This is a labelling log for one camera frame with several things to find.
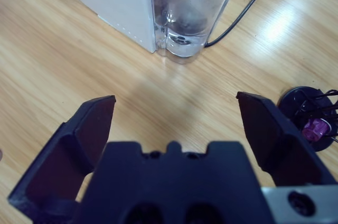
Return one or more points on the black capsule holder with rods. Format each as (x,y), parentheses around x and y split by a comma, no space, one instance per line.
(290,102)

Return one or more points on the purple coffee capsule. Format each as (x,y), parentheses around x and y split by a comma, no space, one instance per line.
(314,130)

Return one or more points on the clear water tank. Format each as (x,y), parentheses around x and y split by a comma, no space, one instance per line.
(185,47)

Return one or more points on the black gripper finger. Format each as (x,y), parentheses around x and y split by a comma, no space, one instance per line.
(66,155)
(285,150)

